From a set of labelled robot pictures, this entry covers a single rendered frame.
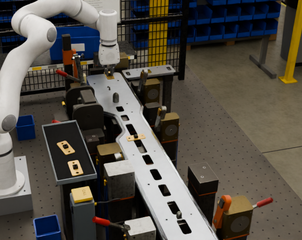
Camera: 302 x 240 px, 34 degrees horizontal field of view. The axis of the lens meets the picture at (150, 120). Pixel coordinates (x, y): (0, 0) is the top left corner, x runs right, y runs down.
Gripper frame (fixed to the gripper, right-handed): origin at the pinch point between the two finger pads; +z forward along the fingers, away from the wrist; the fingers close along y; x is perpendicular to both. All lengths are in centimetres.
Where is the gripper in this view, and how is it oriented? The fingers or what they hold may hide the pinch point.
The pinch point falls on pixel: (109, 71)
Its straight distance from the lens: 252.0
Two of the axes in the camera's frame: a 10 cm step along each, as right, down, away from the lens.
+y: 9.5, -1.4, 2.8
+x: -3.2, -5.0, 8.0
